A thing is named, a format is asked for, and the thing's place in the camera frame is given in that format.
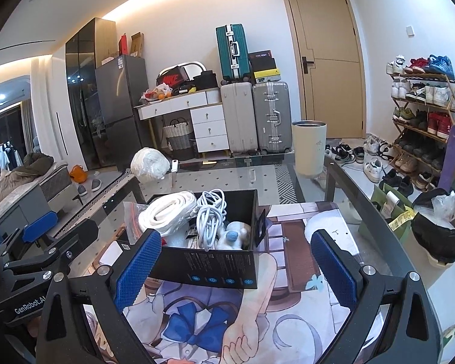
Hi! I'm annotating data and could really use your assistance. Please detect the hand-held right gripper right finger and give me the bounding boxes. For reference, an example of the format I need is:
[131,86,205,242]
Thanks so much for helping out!
[310,229,442,364]

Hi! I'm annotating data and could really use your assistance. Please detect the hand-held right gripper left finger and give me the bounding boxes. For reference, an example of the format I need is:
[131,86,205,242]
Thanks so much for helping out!
[36,228,163,364]

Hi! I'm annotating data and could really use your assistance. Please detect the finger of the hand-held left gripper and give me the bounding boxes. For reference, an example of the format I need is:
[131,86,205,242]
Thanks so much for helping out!
[0,211,58,264]
[4,219,99,279]

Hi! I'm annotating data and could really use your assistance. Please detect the bagged white rope coil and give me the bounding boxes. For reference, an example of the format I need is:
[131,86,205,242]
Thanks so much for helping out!
[123,190,198,243]

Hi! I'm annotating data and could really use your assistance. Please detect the black cardboard box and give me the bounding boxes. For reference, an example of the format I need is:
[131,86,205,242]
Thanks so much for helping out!
[116,189,268,289]

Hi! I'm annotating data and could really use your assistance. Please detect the white cable bundle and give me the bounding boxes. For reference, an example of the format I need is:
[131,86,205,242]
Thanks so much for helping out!
[195,190,228,251]

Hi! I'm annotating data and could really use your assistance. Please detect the white plush toy blue nose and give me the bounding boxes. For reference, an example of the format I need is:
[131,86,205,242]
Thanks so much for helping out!
[216,222,251,251]

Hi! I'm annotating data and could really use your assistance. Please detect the bed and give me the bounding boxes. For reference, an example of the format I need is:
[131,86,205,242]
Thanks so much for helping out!
[0,152,69,221]

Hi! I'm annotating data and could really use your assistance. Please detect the printed table mat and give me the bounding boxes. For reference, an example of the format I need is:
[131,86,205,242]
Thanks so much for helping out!
[83,201,368,364]

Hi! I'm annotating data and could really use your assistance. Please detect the hanging clothes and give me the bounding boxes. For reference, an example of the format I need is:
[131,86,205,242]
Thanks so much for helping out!
[0,142,23,173]

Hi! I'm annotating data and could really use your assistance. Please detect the green paper bag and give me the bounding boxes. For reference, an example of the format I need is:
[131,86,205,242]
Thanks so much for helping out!
[358,187,416,241]

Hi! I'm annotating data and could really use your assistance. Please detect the bagged white stuffing bundle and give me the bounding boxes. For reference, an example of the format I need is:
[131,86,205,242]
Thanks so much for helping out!
[131,147,171,180]

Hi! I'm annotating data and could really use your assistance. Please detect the black trash bag bin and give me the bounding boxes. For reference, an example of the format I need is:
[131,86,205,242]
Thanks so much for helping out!
[411,190,455,264]

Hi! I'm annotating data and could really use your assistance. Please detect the scattered sneakers group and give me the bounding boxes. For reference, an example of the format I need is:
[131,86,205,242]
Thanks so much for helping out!
[326,134,414,198]

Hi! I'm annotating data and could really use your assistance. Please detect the white plastic bag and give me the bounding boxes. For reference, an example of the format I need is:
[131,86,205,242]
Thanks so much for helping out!
[430,191,455,222]

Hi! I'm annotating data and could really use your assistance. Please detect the dark glass cabinet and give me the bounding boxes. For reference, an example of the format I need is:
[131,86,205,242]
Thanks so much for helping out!
[65,18,116,171]

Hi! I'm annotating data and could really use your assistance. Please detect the woven basket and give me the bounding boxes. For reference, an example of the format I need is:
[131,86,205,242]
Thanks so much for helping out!
[162,119,196,152]

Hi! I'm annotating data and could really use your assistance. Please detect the grey refrigerator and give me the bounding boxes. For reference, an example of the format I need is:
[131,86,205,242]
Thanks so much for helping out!
[96,55,148,171]

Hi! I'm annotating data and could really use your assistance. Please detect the bag of oranges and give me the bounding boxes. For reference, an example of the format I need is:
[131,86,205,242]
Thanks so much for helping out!
[140,85,173,103]

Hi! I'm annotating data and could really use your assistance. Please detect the purple bag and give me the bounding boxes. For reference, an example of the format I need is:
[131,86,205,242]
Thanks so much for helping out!
[438,125,455,194]

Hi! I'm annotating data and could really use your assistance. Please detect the silver suitcase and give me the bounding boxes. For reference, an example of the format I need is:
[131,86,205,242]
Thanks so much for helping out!
[252,81,292,155]

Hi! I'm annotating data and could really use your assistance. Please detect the white dresser with drawers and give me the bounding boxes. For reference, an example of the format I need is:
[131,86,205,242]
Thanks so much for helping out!
[134,90,230,153]

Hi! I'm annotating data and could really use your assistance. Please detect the beige suitcase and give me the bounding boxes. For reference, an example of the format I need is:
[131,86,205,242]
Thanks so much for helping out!
[220,82,258,155]

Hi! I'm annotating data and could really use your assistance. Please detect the red shoebox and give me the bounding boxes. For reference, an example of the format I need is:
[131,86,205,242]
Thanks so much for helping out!
[156,66,186,88]

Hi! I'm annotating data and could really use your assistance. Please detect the rows of assorted shoes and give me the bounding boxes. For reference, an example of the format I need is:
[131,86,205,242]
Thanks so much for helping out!
[387,55,455,190]

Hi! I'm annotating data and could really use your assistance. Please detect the wooden shoe rack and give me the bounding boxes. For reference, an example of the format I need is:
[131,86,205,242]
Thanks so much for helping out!
[387,55,455,194]

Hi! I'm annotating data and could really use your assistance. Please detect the black bag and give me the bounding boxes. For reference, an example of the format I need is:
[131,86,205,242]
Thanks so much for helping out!
[193,70,218,89]

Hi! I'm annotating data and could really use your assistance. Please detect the tall cardboard box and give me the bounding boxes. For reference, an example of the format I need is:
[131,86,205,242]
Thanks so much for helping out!
[131,32,145,58]

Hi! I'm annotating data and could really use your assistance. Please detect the yellow black box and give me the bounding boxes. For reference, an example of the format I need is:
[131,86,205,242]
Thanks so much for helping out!
[253,68,280,83]

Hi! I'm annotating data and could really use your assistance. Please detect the beige door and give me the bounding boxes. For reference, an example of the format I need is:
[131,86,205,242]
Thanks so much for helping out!
[281,0,365,140]

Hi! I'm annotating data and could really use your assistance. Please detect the flat black box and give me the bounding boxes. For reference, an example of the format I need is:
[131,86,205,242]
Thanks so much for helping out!
[248,50,275,72]

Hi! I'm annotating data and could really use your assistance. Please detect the teal suitcase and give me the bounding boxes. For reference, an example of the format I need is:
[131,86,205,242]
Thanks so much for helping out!
[216,24,250,83]

